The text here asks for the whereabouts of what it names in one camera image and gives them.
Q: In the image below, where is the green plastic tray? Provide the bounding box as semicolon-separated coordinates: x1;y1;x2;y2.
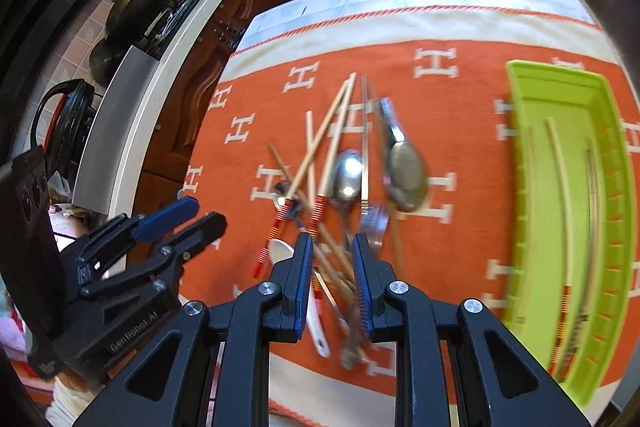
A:
500;59;639;408

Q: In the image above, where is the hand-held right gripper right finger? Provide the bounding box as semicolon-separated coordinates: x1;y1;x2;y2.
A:
351;233;591;427

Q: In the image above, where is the twisted metal chopstick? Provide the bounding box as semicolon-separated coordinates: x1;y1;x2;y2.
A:
360;76;374;214

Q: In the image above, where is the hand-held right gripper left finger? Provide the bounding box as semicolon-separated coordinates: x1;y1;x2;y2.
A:
74;233;316;427

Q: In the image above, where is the orange patterned tablecloth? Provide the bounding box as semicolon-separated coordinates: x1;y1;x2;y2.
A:
175;0;640;427

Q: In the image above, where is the stainless steel stove panel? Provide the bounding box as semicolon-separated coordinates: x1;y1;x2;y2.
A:
72;46;162;214

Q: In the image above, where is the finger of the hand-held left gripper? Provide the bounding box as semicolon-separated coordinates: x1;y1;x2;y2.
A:
75;196;201;278
80;212;228;302

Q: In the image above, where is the white ceramic spoon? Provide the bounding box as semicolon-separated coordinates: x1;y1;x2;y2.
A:
268;239;332;359

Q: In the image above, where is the large metal spoon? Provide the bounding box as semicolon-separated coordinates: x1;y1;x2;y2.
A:
375;97;429;214

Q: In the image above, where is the metal fork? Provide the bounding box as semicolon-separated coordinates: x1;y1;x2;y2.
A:
358;202;393;258

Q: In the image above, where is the black kettle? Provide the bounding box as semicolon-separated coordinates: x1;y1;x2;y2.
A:
30;79;95;168

